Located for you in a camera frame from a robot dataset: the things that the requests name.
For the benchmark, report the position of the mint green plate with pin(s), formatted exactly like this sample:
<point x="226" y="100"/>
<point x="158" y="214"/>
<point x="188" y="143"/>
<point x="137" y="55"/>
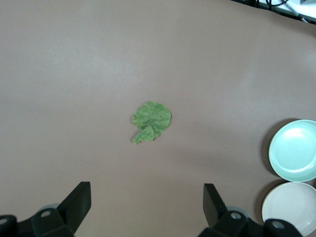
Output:
<point x="293" y="150"/>

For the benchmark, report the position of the beige plate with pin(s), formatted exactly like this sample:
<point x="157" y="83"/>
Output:
<point x="288" y="205"/>

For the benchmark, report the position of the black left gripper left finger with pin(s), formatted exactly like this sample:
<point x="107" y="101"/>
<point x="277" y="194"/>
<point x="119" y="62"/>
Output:
<point x="74" y="209"/>

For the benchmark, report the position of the green lettuce leaf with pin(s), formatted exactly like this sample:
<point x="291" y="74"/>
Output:
<point x="153" y="118"/>

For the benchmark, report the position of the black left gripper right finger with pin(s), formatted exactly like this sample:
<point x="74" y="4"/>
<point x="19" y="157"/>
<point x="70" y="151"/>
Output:
<point x="216" y="212"/>

